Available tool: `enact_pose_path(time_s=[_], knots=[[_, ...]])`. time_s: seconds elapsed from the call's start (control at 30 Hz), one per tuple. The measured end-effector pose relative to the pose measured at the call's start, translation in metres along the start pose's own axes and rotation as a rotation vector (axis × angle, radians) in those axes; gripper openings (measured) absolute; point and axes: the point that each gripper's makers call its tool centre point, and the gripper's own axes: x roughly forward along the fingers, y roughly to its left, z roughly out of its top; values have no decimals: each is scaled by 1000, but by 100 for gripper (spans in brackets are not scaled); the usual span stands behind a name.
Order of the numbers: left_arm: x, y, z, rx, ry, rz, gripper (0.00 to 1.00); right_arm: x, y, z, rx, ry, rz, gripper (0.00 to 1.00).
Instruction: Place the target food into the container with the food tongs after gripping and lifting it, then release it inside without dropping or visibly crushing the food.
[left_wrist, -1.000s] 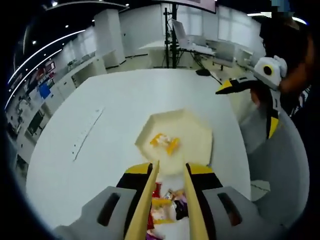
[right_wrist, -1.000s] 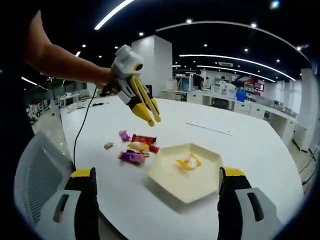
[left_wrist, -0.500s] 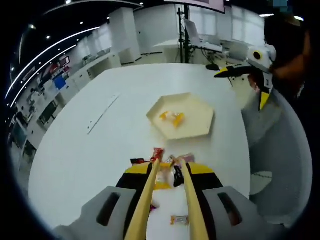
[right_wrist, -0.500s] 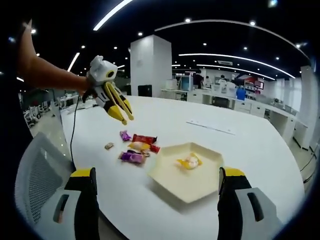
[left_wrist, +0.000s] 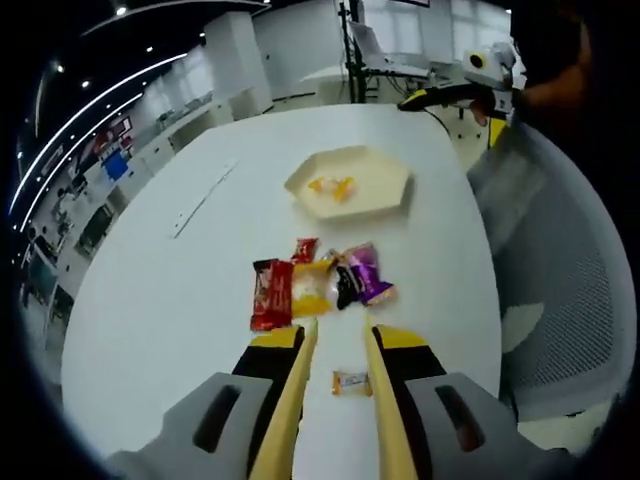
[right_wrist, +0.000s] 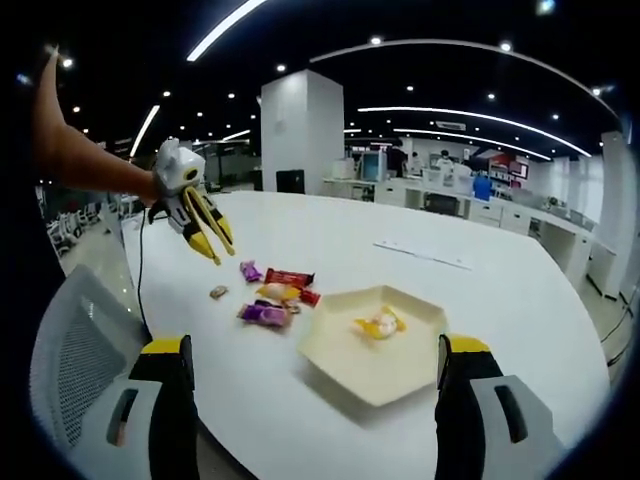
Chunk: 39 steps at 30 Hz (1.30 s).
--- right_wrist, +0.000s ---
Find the purple snack food packet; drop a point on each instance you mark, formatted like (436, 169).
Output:
(251, 271)
(265, 316)

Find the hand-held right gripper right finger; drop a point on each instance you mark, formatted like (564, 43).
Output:
(480, 425)

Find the long ceiling light strip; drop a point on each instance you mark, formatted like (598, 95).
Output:
(225, 30)
(145, 132)

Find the white square pillar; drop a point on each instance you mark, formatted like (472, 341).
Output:
(616, 200)
(300, 135)

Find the white machine with bluish screen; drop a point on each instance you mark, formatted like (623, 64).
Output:
(372, 167)

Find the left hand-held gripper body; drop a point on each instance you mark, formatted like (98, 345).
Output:
(177, 167)

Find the beige hexagonal container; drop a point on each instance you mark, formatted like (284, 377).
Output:
(340, 350)

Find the yellow pastry food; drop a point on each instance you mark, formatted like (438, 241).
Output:
(277, 291)
(382, 322)

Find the white mesh office chair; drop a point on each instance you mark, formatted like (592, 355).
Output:
(85, 340)

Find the small red snack food packet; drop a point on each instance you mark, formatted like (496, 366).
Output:
(310, 296)

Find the black chair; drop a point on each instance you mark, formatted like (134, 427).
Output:
(290, 182)

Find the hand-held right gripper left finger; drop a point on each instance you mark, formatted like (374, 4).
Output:
(145, 425)

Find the small brown candy food packet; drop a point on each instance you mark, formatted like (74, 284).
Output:
(219, 292)

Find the small orange striped candy food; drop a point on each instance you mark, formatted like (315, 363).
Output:
(295, 309)

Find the red wall poster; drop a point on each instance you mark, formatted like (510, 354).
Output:
(510, 167)

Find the long red snack food packet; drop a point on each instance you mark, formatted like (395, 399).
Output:
(287, 276)

